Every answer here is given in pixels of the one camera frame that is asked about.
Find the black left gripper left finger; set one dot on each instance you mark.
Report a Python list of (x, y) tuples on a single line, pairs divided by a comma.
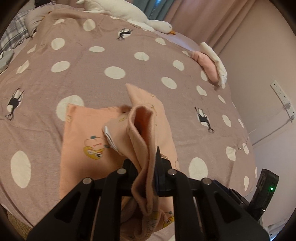
[(121, 180)]

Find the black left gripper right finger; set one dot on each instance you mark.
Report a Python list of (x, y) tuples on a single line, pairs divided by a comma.
[(167, 180)]

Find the peach cartoon print garment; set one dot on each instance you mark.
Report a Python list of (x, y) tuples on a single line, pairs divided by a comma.
[(111, 143)]

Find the folded pink garment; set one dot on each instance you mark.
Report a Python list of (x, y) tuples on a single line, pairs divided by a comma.
[(208, 66)]

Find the mauve polka dot duvet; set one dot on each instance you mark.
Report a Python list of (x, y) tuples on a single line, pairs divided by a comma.
[(77, 69)]

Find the pink curtain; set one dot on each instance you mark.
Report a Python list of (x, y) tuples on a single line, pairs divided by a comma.
[(213, 21)]

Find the grey crumpled garment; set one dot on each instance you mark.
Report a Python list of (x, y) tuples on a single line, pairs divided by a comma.
[(6, 57)]

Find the teal curtain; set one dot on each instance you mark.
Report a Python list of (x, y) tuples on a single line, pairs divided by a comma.
[(154, 9)]

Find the white goose plush toy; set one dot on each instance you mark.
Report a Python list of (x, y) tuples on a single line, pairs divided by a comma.
[(128, 12)]

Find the plaid grey pillow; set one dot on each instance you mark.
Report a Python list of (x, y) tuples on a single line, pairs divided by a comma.
[(15, 33)]

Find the mauve pillow with print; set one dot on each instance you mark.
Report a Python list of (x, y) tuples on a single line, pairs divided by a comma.
[(35, 16)]

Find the white wall power strip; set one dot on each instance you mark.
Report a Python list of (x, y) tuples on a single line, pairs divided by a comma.
[(287, 105)]

